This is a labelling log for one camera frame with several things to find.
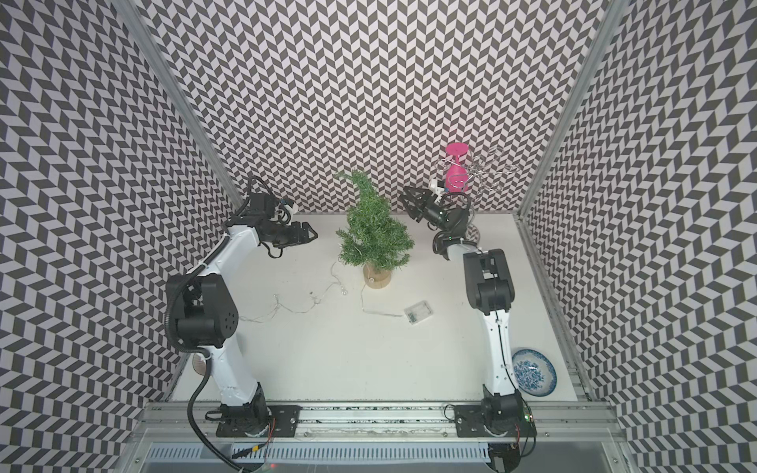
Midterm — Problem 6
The clear string light wire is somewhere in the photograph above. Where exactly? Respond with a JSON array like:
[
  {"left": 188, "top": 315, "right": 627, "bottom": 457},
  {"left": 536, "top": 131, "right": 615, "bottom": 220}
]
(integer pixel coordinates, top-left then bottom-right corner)
[{"left": 239, "top": 259, "right": 409, "bottom": 325}]

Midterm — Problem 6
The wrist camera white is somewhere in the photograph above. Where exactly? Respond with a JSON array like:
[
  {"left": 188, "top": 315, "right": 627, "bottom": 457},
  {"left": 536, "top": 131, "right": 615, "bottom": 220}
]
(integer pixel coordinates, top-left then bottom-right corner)
[
  {"left": 428, "top": 179, "right": 447, "bottom": 197},
  {"left": 277, "top": 198, "right": 298, "bottom": 215}
]

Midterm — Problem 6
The pink plastic wine glass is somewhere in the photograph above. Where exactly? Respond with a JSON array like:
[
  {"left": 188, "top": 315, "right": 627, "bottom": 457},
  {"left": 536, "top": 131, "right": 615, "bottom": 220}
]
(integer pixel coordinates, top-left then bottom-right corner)
[{"left": 445, "top": 142, "right": 469, "bottom": 192}]

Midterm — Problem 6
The left corner metal post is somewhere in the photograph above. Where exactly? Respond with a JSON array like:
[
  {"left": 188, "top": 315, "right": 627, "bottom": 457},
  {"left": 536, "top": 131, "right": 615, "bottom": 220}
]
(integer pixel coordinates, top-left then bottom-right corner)
[{"left": 112, "top": 0, "right": 242, "bottom": 207}]

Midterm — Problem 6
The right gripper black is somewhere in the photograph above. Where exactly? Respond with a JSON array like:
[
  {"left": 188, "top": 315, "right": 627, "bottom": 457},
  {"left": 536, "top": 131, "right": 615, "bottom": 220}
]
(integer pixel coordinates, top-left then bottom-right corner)
[{"left": 400, "top": 184, "right": 451, "bottom": 234}]

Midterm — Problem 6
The aluminium front rail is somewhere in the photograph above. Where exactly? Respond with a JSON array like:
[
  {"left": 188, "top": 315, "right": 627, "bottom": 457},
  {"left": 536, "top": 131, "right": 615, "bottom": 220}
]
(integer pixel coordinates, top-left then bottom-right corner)
[{"left": 129, "top": 400, "right": 628, "bottom": 445}]

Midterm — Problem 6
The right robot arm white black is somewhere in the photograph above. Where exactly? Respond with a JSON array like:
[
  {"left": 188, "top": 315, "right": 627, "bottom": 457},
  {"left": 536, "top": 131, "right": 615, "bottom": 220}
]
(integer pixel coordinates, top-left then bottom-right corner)
[{"left": 399, "top": 186, "right": 536, "bottom": 439}]

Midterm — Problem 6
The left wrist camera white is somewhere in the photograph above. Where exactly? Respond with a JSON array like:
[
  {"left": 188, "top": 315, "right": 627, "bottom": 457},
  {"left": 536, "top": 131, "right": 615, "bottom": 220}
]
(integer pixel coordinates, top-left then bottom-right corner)
[{"left": 277, "top": 198, "right": 298, "bottom": 215}]

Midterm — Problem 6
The blue white patterned plate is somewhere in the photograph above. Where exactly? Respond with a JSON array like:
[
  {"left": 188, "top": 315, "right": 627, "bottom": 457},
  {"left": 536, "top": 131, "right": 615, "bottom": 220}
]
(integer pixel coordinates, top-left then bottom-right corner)
[{"left": 512, "top": 348, "right": 558, "bottom": 397}]

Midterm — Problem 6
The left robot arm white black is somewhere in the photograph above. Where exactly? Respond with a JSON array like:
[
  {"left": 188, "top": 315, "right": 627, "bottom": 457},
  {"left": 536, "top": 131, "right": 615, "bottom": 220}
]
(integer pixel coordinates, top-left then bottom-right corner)
[{"left": 163, "top": 173, "right": 319, "bottom": 472}]

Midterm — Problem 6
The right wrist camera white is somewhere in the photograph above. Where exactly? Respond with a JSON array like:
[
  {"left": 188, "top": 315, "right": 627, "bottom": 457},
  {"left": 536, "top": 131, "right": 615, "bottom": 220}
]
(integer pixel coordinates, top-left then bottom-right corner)
[{"left": 428, "top": 179, "right": 447, "bottom": 197}]

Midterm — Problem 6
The pink ribbed glass plate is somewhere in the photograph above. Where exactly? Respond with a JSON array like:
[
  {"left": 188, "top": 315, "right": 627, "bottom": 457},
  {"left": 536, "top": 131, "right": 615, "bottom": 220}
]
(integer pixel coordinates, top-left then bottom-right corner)
[{"left": 191, "top": 353, "right": 211, "bottom": 376}]

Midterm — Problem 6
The corner metal post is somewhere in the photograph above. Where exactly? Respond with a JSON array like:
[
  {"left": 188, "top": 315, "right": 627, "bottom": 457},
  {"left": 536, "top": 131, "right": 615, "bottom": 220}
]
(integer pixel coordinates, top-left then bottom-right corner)
[
  {"left": 516, "top": 0, "right": 631, "bottom": 221},
  {"left": 112, "top": 0, "right": 242, "bottom": 207}
]

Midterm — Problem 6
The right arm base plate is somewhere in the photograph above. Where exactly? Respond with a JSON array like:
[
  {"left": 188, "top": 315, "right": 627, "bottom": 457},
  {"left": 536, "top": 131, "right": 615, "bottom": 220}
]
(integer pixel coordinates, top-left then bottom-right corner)
[{"left": 451, "top": 404, "right": 537, "bottom": 439}]

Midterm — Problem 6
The chrome wire glass rack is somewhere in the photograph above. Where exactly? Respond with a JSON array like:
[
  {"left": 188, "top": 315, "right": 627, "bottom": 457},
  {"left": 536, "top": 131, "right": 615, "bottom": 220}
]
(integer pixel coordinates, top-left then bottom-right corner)
[{"left": 431, "top": 144, "right": 524, "bottom": 244}]

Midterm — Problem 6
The right corner metal post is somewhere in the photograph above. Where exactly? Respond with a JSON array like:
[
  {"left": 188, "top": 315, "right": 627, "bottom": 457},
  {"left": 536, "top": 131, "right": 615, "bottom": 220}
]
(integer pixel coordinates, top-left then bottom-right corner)
[{"left": 516, "top": 0, "right": 631, "bottom": 221}]

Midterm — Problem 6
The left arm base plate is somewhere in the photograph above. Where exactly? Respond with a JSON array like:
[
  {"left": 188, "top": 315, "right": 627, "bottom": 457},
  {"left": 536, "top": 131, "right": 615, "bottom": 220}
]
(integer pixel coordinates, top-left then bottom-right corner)
[{"left": 206, "top": 405, "right": 302, "bottom": 439}]

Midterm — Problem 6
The small green christmas tree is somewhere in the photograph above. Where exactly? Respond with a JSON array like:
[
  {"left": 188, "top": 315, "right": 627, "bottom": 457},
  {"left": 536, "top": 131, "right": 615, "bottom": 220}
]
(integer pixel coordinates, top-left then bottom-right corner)
[{"left": 336, "top": 171, "right": 415, "bottom": 290}]

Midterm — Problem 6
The white ribbed vent strip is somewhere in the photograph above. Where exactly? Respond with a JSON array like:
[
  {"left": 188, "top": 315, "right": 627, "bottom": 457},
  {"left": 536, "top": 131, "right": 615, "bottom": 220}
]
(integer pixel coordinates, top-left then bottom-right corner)
[{"left": 145, "top": 443, "right": 490, "bottom": 465}]

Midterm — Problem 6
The clear battery box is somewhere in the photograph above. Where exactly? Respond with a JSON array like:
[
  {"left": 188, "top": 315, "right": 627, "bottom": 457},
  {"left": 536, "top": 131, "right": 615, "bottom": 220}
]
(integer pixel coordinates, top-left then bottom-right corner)
[{"left": 404, "top": 301, "right": 434, "bottom": 325}]

